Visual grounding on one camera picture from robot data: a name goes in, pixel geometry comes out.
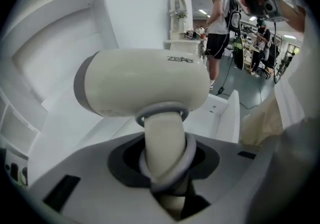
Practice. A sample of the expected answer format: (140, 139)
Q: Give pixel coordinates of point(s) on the person's right forearm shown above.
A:
(295, 17)

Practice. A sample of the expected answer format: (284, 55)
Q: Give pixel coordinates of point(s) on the cream cylindrical device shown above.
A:
(140, 80)

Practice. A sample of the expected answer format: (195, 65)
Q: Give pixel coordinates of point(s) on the white vanity table with mirror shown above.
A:
(180, 45)

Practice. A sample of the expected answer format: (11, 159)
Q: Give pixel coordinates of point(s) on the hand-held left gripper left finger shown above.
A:
(105, 198)

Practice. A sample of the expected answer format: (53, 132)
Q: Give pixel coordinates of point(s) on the person's cream clothing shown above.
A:
(287, 92)

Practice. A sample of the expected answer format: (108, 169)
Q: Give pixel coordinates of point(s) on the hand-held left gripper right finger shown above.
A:
(230, 180)

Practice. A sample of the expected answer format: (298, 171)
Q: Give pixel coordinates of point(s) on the large white drawer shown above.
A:
(225, 122)

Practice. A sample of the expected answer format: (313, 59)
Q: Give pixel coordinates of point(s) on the white flower bouquet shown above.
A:
(181, 15)

